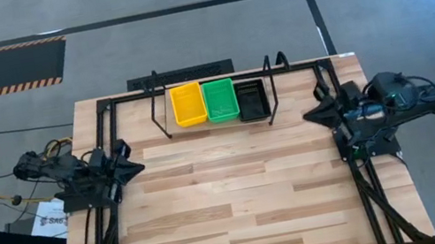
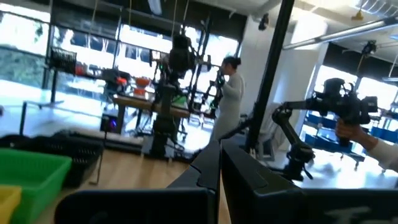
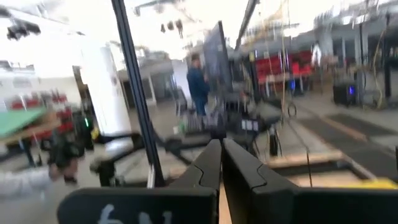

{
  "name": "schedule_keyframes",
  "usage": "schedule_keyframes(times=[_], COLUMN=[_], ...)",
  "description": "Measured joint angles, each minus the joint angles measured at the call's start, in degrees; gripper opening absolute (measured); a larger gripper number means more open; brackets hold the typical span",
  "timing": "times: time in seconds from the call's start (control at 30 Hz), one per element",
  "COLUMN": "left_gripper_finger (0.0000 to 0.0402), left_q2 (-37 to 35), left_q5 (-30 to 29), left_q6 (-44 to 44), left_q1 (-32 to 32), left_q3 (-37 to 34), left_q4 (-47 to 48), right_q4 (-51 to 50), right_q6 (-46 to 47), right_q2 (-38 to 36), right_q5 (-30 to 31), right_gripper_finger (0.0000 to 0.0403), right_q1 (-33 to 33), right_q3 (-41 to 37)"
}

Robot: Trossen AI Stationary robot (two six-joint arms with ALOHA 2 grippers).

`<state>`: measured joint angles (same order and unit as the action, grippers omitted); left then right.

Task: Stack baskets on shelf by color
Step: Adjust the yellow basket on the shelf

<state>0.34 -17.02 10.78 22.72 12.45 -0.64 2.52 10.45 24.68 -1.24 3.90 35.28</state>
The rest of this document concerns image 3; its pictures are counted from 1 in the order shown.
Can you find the black aluminium rig frame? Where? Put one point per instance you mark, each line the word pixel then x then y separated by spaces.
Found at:
pixel 138 93

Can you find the black monitor on rig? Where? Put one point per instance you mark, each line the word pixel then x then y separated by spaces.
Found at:
pixel 217 59

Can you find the black equipment case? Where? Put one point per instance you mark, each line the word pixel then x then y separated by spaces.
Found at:
pixel 342 93

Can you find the red storage bin rack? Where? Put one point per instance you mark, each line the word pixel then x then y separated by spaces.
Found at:
pixel 270 67

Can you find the black shelf side frame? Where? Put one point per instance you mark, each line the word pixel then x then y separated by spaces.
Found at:
pixel 308 168

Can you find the black desk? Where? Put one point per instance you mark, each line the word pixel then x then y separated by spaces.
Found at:
pixel 236 124

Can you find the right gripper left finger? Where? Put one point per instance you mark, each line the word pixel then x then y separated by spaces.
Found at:
pixel 140 207

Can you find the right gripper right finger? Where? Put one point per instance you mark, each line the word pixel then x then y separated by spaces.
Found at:
pixel 280 205

